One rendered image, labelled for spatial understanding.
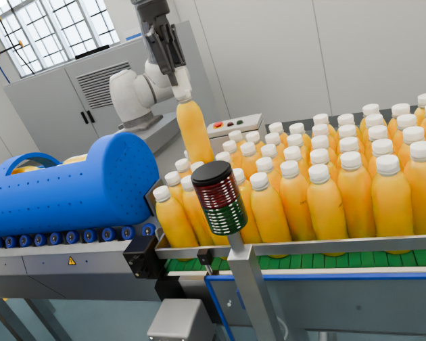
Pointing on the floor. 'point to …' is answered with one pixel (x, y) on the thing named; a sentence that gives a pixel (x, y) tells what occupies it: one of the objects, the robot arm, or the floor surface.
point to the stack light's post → (255, 295)
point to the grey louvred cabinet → (97, 96)
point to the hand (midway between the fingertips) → (180, 82)
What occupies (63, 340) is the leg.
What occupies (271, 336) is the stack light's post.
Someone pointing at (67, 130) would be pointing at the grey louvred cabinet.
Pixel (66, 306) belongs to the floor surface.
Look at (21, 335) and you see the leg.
